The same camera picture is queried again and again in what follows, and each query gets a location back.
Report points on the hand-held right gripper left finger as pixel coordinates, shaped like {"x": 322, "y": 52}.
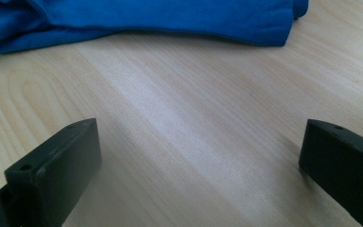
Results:
{"x": 53, "y": 176}

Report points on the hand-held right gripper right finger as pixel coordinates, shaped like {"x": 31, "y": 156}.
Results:
{"x": 343, "y": 170}

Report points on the blue cloth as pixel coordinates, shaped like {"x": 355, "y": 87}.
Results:
{"x": 157, "y": 19}

